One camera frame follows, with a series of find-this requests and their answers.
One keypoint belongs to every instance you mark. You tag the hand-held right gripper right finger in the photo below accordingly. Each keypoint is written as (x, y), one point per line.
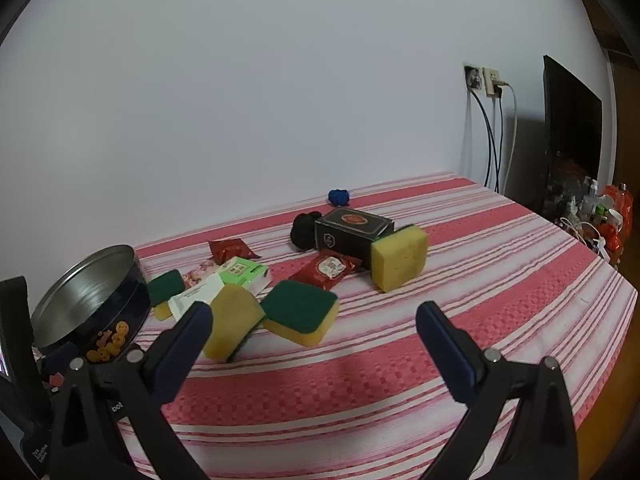
(447, 345)

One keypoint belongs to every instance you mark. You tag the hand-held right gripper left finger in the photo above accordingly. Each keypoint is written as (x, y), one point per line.
(186, 342)

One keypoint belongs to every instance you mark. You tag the yellow green scouring sponge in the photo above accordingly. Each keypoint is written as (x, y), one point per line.
(300, 305)
(235, 317)

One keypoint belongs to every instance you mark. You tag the small yellow green sponge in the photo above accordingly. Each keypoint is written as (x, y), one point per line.
(165, 285)

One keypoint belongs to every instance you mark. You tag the pink snack packet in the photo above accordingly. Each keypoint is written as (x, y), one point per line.
(200, 272)

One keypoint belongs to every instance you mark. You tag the round dark blue cookie tin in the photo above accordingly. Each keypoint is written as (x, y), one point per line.
(85, 295)

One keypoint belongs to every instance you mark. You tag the large yellow green sponge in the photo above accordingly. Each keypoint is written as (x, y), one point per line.
(397, 260)

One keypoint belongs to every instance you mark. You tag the dark red snack packet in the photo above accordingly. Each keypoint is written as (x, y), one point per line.
(230, 250)

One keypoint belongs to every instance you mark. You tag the red snack packet white label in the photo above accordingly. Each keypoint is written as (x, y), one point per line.
(325, 270)

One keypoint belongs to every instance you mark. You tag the black cardboard box red emblem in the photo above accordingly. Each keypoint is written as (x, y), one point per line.
(350, 232)

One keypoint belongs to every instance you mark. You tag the black knitted ball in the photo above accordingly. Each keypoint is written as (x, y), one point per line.
(302, 232)

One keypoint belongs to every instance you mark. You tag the blue knitted ball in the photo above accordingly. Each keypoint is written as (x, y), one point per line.
(339, 196)

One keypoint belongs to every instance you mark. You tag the red white striped tablecloth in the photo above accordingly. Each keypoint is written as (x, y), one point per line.
(380, 360)

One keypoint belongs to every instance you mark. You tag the white spray bottle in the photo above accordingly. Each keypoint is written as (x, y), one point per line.
(590, 200)

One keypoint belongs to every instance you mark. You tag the black flat screen monitor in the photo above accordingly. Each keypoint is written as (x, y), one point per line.
(570, 120)

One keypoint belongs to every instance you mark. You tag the white wall socket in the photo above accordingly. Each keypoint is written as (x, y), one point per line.
(491, 80)

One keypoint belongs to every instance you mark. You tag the wall socket with black plug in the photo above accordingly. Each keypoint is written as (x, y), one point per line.
(473, 77)

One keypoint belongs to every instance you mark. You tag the wooden door frame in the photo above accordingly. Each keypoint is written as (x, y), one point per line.
(607, 25)

